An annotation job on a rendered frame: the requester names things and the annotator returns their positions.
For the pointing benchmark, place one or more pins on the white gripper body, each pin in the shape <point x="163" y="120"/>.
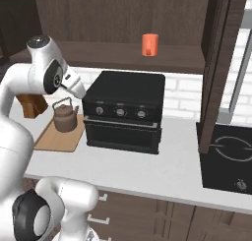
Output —
<point x="77" y="87"/>

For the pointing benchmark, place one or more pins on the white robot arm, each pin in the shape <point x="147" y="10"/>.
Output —
<point x="16" y="143"/>

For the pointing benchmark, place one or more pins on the brown kettle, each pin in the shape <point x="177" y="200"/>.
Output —
<point x="65" y="118"/>

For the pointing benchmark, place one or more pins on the wooden tray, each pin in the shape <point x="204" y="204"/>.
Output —
<point x="59" y="140"/>

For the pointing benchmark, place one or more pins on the orange mug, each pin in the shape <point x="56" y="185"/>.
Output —
<point x="150" y="45"/>

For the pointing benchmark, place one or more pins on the dark wood cabinet door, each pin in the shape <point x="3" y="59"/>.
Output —
<point x="18" y="25"/>
<point x="218" y="64"/>

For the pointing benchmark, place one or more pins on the toaster oven knob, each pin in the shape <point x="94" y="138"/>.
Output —
<point x="141" y="113"/>
<point x="100" y="110"/>
<point x="120" y="112"/>

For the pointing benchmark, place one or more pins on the brown wooden knife block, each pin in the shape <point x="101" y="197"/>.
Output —
<point x="32" y="104"/>

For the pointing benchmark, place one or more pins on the black toaster oven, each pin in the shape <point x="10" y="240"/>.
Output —
<point x="126" y="97"/>

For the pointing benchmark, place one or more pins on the brown drawer front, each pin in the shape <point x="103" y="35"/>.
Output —
<point x="131" y="207"/>

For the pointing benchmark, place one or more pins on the grey range hood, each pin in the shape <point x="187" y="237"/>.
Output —
<point x="238" y="77"/>

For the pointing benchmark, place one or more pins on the black hob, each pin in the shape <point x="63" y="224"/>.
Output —
<point x="229" y="159"/>

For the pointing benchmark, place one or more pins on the brown base cupboard run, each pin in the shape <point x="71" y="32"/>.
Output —
<point x="203" y="222"/>

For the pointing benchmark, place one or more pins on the hob knob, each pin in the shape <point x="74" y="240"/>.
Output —
<point x="241" y="185"/>

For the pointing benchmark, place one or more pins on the dark wood wall cabinet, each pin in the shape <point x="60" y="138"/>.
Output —
<point x="114" y="18"/>

